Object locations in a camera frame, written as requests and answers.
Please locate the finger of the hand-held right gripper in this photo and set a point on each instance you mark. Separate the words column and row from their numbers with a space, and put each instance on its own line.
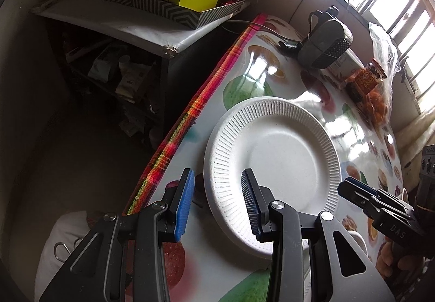
column 362, row 184
column 353, row 195

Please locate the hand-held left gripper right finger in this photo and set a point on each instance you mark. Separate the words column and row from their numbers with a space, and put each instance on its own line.
column 251, row 207

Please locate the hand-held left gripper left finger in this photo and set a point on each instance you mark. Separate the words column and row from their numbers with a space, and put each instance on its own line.
column 181, row 213

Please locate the white ribbed paper plate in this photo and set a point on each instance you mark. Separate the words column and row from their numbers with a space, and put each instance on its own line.
column 282, row 145

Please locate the fruit printed tablecloth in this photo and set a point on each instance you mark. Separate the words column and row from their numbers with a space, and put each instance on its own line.
column 210, row 264

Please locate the plastic bag of oranges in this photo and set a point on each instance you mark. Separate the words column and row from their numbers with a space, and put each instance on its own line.
column 378, row 105

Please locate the small dark packet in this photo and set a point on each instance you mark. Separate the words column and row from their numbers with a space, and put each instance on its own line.
column 355, row 93

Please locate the red label glass jar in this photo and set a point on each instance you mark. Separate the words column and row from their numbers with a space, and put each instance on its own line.
column 370, row 79

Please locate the white paper cup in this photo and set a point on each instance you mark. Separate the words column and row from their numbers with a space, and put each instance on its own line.
column 343, row 66

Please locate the small black clip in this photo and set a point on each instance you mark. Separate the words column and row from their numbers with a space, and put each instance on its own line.
column 289, row 48

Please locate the white topped shelf unit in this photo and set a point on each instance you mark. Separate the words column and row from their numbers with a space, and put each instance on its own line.
column 136, row 21

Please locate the chevron patterned tray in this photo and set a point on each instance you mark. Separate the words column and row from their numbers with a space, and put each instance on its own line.
column 176, row 13

